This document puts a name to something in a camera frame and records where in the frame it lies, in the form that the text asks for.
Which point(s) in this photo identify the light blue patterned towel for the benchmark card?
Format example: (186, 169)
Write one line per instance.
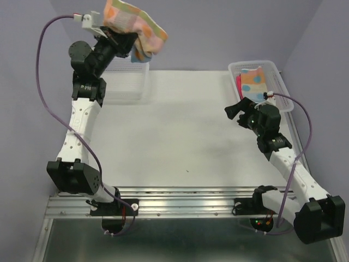
(253, 84)

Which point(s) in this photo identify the white right plastic basket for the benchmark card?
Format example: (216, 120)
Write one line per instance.
(273, 78)

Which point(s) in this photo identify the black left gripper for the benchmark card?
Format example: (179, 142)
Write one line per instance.
(120, 42)

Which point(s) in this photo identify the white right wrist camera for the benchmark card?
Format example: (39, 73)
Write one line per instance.
(269, 99)

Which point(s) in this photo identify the white plastic basket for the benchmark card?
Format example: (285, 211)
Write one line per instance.
(125, 80)
(273, 78)

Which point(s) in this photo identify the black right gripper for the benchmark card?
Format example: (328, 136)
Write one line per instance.
(244, 105)

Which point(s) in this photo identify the orange dotted patterned towel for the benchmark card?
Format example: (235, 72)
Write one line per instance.
(123, 17)

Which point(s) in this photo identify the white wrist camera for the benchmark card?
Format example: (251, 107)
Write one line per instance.
(89, 22)
(269, 99)

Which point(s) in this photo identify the white left plastic basket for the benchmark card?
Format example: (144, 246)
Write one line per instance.
(125, 80)

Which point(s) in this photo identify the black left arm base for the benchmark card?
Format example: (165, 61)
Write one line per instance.
(125, 209)

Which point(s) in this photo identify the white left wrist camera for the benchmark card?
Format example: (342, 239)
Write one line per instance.
(89, 22)

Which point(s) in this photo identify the aluminium mounting rail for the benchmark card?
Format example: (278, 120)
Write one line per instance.
(158, 203)

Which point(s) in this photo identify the pink towel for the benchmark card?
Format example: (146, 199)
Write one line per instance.
(239, 86)

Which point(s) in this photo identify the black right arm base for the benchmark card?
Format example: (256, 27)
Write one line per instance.
(254, 206)

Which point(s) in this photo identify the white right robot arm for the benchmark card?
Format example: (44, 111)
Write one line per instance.
(314, 213)

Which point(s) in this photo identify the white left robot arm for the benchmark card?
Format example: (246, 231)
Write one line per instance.
(71, 171)

